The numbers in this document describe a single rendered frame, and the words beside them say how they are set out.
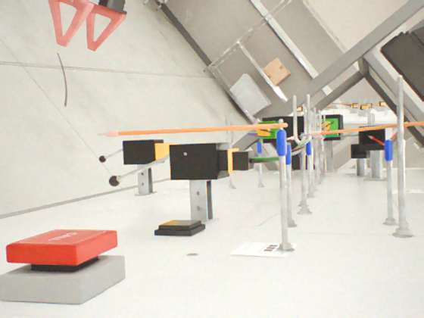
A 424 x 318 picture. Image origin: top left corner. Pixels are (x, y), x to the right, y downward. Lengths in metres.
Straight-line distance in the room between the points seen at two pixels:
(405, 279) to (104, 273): 0.19
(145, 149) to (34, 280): 0.58
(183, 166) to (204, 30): 7.76
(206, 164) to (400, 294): 0.28
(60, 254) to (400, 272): 0.22
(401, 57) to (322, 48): 6.50
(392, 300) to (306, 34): 7.77
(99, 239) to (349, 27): 7.78
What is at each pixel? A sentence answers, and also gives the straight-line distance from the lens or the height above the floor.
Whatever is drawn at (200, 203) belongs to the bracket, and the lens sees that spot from 0.55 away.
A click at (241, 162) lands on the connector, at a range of 0.53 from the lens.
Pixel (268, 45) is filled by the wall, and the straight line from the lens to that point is 8.07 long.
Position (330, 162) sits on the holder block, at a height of 1.19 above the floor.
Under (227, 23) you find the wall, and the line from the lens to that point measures 8.21.
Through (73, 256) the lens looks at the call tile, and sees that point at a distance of 0.31.
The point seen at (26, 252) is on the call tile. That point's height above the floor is 1.11.
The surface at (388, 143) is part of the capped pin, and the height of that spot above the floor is 1.31.
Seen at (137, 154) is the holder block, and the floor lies 0.98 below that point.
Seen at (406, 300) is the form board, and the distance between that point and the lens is 0.30.
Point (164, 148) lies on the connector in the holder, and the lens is 0.86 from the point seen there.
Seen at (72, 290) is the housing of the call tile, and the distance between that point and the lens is 0.31.
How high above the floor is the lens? 1.30
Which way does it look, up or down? 16 degrees down
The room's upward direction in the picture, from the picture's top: 51 degrees clockwise
